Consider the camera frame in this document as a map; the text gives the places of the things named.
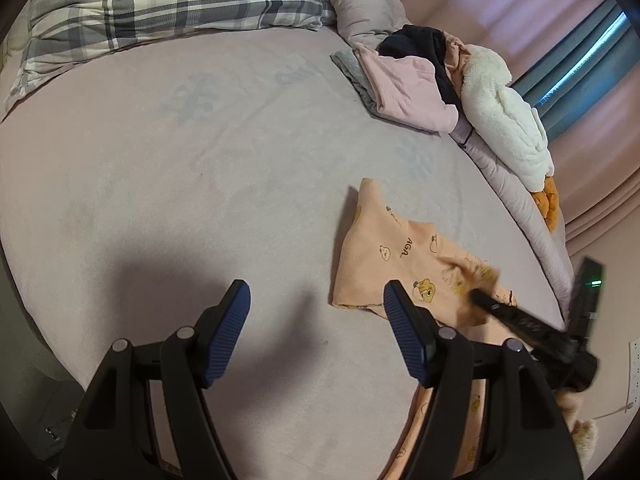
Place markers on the white wall outlet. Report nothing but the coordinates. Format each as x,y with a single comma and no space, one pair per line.
635,375

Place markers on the plaid pillow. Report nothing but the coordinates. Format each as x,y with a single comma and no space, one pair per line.
175,0

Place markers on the pink folded garment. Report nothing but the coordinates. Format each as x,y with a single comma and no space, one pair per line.
405,90

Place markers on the orange printed shirt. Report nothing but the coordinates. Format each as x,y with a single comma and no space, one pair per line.
390,250

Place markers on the dark garment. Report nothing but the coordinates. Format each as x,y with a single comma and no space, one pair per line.
415,40

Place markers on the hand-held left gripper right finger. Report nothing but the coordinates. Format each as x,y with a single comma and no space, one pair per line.
407,340

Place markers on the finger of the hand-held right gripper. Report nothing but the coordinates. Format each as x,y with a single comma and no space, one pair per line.
505,312

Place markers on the grey folded garment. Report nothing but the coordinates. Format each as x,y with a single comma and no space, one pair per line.
350,67

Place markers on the white goose plush toy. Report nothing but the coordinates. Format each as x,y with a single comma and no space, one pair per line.
505,115

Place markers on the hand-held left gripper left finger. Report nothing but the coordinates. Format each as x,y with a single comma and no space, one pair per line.
225,340

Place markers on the person's right forearm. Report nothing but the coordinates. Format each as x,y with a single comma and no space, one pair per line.
582,435

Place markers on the peach garment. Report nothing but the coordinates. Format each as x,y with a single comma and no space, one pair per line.
457,57

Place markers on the blue curtain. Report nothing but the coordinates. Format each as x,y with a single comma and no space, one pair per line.
575,75

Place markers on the grey duvet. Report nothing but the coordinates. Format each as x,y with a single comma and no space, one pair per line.
365,5

